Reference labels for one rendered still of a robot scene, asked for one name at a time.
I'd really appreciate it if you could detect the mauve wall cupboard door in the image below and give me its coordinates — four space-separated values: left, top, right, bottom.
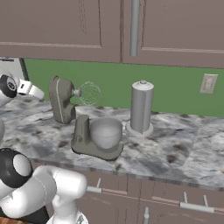
0 0 123 64
121 0 224 70

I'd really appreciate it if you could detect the mauve drawer front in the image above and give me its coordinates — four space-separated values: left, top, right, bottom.
76 169 143 205
141 177 224 216

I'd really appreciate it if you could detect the grey paper towel roll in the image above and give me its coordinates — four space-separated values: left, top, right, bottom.
129 80 155 136

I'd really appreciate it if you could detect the beige wall outlet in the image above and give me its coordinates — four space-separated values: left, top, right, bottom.
199 73 219 95

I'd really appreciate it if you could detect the olive grey mixer base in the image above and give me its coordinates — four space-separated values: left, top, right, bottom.
70 114 125 162

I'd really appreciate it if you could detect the wire whisk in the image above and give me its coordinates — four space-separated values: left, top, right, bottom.
72 80 102 106

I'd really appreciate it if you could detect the grey mixer bowl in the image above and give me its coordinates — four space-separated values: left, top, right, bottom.
90 116 130 151

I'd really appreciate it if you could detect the white appliance with dark edge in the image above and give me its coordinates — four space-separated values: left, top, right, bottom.
0 57 31 82

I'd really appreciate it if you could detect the olive grey mixer head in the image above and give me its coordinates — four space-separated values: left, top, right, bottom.
48 75 78 125

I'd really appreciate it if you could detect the grey drawer handle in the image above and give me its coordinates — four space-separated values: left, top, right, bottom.
179 191 215 214
86 177 103 194

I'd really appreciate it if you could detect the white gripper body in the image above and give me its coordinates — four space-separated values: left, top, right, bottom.
27 83 46 101

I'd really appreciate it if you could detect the grey base cupboard handle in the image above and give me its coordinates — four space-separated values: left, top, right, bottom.
142 206 151 224

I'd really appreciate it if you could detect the mauve base cupboard door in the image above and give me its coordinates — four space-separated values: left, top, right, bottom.
76 195 144 224
143 200 224 224

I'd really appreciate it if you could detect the white towel holder base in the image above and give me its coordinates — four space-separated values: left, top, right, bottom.
125 120 155 138

